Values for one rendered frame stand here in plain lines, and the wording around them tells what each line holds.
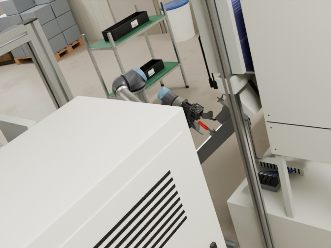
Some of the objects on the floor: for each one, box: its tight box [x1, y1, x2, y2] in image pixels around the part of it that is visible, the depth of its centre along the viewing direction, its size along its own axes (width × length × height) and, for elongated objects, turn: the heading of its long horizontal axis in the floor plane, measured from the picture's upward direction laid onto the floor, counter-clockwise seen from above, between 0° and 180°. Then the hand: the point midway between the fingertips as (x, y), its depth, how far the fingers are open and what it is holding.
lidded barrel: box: [160, 0, 195, 42], centre depth 667 cm, size 48×50×59 cm
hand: (210, 128), depth 219 cm, fingers open, 14 cm apart
